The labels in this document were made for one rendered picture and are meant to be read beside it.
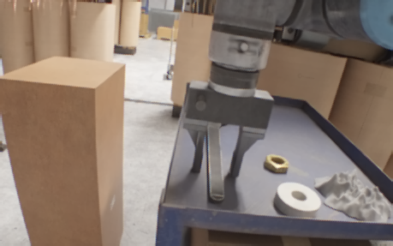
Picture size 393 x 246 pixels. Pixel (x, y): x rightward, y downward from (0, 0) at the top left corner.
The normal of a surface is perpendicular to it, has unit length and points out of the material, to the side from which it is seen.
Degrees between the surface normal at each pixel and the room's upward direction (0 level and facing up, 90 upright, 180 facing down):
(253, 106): 90
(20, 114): 90
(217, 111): 90
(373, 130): 90
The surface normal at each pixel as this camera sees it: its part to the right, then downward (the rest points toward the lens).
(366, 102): -0.40, 0.31
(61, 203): 0.03, 0.40
